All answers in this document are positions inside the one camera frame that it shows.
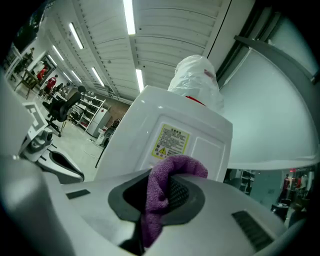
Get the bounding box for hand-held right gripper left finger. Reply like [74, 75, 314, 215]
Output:
[43, 169, 152, 256]

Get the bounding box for white shelf rack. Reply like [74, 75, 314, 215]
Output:
[71, 92, 106, 132]

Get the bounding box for ceiling strip lights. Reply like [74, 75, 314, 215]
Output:
[47, 0, 145, 94]

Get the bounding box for white cabinet with red sticker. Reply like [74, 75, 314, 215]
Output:
[87, 108, 112, 138]

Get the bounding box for purple cleaning cloth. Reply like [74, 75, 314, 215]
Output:
[141, 154, 209, 248]

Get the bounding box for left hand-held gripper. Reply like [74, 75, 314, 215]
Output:
[19, 100, 85, 185]

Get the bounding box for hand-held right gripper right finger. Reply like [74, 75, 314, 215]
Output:
[144, 174, 288, 256]

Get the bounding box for black window frame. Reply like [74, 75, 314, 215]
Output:
[214, 4, 320, 86]

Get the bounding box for wooden table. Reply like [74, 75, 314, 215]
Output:
[13, 68, 40, 100]

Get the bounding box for white water dispenser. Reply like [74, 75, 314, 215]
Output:
[94, 84, 234, 183]

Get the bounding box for black office chair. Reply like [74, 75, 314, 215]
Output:
[42, 86, 83, 138]

